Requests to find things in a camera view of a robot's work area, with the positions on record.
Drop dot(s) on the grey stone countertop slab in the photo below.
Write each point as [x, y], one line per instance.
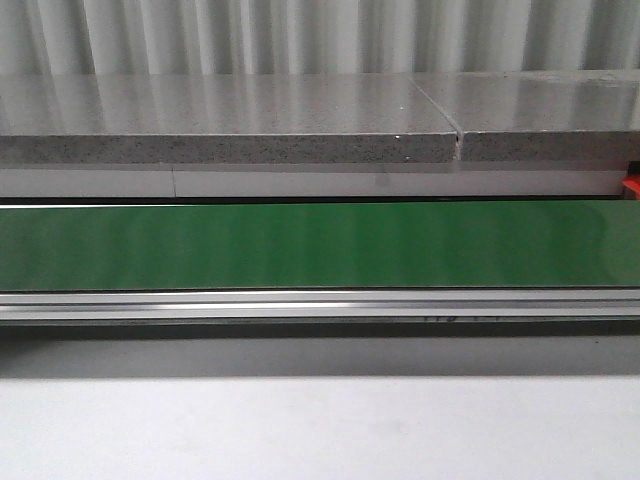
[220, 119]

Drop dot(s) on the red plastic object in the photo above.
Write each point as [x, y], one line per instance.
[631, 187]

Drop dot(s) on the aluminium conveyor side rail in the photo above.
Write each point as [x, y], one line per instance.
[229, 307]

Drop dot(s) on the white pleated curtain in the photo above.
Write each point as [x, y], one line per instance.
[291, 37]

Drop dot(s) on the green conveyor belt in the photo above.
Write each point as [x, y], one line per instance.
[502, 244]

